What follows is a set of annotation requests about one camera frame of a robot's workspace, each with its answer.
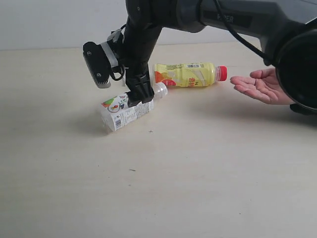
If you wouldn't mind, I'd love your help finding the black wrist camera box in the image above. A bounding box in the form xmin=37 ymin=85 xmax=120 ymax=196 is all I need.
xmin=83 ymin=28 xmax=125 ymax=89

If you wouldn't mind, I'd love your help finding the yellow juice bottle red cap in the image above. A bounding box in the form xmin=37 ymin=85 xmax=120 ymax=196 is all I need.
xmin=153 ymin=62 xmax=227 ymax=88

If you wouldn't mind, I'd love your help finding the black sleeved forearm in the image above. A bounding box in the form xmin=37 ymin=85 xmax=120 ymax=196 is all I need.
xmin=289 ymin=104 xmax=317 ymax=116

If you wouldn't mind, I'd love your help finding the clear bottle floral white label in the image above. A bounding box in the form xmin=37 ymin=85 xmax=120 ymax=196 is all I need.
xmin=99 ymin=82 xmax=168 ymax=132

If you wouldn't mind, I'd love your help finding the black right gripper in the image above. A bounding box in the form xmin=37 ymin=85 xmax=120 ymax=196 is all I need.
xmin=123 ymin=14 xmax=162 ymax=107

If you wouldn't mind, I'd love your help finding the open bare human hand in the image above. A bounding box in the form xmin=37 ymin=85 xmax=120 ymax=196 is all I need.
xmin=230 ymin=68 xmax=294 ymax=105

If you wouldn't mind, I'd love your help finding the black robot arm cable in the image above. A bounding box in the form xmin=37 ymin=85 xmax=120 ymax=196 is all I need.
xmin=212 ymin=0 xmax=278 ymax=66

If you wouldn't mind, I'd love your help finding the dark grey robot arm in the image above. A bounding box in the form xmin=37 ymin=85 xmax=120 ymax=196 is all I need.
xmin=123 ymin=0 xmax=317 ymax=113

